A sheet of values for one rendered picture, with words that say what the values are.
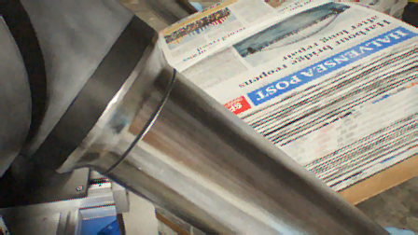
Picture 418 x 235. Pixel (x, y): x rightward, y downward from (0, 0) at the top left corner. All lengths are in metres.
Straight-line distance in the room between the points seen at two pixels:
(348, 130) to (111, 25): 0.35
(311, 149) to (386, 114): 0.10
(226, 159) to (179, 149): 0.03
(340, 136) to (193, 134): 0.30
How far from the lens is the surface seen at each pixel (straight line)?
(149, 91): 0.17
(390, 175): 0.55
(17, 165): 0.94
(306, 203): 0.22
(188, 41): 0.60
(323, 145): 0.45
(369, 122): 0.47
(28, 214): 1.00
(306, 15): 0.56
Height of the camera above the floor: 1.40
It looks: 33 degrees down
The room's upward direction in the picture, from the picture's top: straight up
